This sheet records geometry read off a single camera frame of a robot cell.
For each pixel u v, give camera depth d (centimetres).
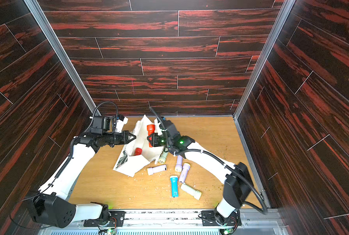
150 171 89
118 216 75
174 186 84
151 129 75
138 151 95
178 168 89
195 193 80
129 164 73
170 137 58
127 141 66
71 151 49
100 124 58
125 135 66
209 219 73
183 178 84
